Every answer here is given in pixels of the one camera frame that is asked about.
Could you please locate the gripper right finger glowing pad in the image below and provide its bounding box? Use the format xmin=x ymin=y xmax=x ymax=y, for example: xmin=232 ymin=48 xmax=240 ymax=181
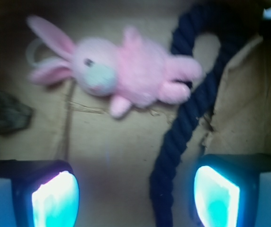
xmin=193 ymin=153 xmax=271 ymax=227

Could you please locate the pink plush bunny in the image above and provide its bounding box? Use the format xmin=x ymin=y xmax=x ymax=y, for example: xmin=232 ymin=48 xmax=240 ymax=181
xmin=27 ymin=16 xmax=203 ymax=119

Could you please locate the brown rock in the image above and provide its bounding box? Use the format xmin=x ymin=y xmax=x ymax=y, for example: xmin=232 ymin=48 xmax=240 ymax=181
xmin=0 ymin=91 xmax=34 ymax=135

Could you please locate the brown paper bag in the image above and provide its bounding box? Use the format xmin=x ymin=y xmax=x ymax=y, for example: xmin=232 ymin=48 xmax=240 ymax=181
xmin=0 ymin=0 xmax=271 ymax=227

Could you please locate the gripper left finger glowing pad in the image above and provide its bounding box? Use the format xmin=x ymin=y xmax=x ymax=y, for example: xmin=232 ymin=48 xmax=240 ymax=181
xmin=0 ymin=160 xmax=80 ymax=227

